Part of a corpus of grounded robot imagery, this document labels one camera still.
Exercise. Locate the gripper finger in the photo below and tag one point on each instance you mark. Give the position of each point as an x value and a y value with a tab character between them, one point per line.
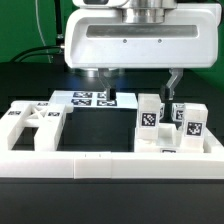
168	90
109	90

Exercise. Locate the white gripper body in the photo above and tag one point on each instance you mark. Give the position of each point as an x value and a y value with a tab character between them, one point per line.
142	35

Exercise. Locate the white chair seat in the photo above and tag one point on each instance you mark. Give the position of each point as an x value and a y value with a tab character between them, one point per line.
169	139

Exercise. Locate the white tagged cube left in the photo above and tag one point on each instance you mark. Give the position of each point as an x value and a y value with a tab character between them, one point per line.
162	110

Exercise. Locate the white tagged cube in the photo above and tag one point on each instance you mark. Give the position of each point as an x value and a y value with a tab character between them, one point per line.
177	112
162	110

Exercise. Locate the white tagged cube right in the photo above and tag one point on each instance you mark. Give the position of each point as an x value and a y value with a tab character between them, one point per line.
177	112

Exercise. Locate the black vertical pole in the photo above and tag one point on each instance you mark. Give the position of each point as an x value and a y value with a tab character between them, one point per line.
59	30

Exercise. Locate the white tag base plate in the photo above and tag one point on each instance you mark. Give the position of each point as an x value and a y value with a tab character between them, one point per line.
90	99

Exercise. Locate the white chair back frame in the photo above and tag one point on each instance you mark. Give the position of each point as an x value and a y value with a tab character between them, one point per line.
47	118

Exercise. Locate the white U-shaped fence frame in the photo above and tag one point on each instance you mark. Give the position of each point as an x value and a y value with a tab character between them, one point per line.
24	162

